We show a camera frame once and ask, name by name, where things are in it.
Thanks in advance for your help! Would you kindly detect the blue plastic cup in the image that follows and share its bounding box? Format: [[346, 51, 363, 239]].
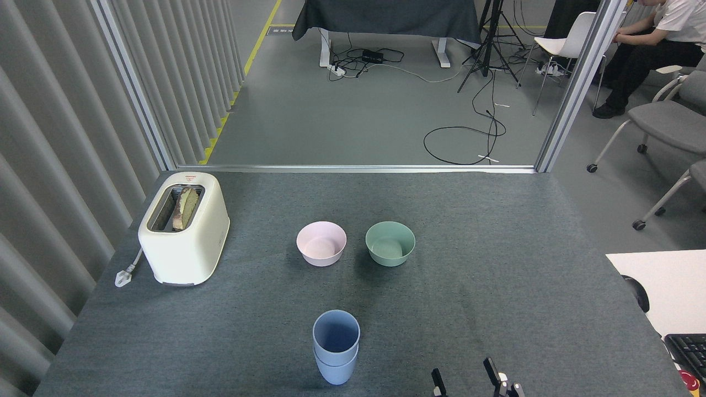
[[314, 345, 360, 385], [312, 309, 361, 366]]

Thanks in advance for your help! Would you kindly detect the green bowl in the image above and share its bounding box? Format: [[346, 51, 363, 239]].
[[365, 221, 416, 267]]

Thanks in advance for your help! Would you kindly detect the black computer mouse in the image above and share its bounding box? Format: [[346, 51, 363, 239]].
[[622, 275, 650, 313]]

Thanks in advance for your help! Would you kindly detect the pink bowl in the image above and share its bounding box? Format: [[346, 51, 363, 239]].
[[296, 221, 347, 267]]

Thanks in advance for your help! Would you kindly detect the black keyboard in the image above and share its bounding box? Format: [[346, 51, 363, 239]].
[[664, 334, 706, 384]]

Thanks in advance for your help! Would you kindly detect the white desk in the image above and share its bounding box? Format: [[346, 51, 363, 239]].
[[606, 249, 706, 338]]

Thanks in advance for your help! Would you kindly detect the cream toaster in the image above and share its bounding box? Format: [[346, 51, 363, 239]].
[[138, 171, 231, 286]]

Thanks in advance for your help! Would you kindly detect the grey office chair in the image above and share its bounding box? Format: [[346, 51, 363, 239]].
[[632, 160, 706, 231], [586, 65, 706, 174]]

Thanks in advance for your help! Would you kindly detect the bread slice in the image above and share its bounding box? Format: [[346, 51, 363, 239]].
[[172, 186, 200, 232]]

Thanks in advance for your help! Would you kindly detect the black tripod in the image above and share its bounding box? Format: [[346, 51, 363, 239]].
[[457, 0, 527, 93]]

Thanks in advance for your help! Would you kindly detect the white toaster plug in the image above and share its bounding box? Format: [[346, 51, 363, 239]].
[[114, 248, 144, 288]]

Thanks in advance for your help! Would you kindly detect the white chair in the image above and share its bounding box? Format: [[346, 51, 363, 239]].
[[516, 11, 607, 116]]

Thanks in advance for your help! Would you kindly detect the person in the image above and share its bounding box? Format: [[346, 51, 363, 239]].
[[592, 0, 706, 120]]

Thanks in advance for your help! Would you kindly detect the table with dark cloth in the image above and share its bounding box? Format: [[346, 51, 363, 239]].
[[292, 0, 482, 68]]

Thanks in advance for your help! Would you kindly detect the silver frame rail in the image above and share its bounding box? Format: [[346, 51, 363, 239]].
[[175, 163, 537, 174]]

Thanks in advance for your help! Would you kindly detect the black floor cable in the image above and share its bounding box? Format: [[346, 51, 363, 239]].
[[423, 66, 507, 166]]

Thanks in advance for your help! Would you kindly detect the silver frame post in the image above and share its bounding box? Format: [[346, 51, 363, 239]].
[[534, 0, 629, 173], [91, 0, 177, 171]]

